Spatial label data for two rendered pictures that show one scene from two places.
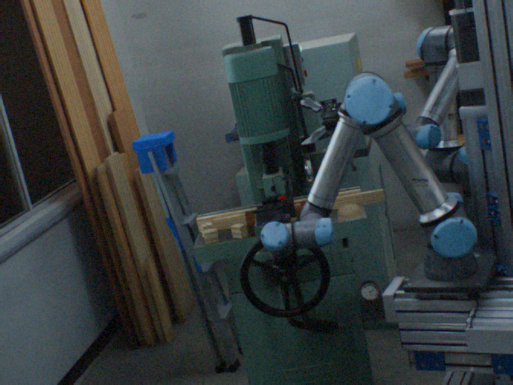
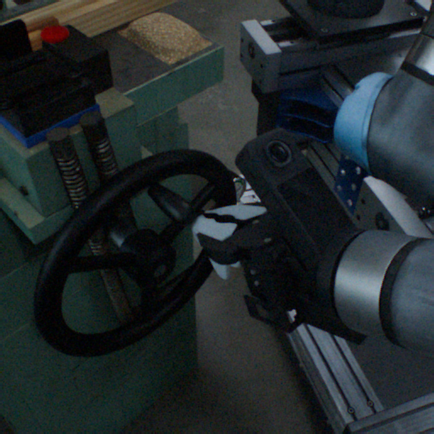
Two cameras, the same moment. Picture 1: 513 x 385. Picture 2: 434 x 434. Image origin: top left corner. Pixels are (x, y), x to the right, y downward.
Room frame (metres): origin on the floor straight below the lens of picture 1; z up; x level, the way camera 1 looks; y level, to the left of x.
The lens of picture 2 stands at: (2.00, 0.22, 1.32)
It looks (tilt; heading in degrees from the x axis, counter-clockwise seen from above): 47 degrees down; 311
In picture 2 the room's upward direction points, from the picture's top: straight up
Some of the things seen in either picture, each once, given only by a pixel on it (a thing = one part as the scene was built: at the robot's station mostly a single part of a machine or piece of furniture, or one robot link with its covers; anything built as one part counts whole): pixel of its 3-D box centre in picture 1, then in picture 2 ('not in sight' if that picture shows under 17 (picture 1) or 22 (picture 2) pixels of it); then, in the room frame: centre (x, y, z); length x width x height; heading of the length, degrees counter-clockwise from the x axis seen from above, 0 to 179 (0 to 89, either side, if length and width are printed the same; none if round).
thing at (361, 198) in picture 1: (298, 209); (27, 46); (2.66, -0.13, 0.92); 0.61 x 0.02 x 0.04; 84
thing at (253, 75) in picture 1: (256, 95); not in sight; (2.66, -0.06, 1.35); 0.18 x 0.18 x 0.31
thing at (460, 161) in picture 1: (475, 167); not in sight; (2.50, -0.74, 0.98); 0.13 x 0.12 x 0.14; 34
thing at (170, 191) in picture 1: (191, 252); not in sight; (3.50, 0.37, 0.58); 0.27 x 0.25 x 1.16; 76
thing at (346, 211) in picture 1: (349, 209); (164, 30); (2.55, -0.30, 0.91); 0.12 x 0.09 x 0.03; 174
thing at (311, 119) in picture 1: (305, 112); not in sight; (2.86, -0.24, 1.23); 0.09 x 0.08 x 0.15; 174
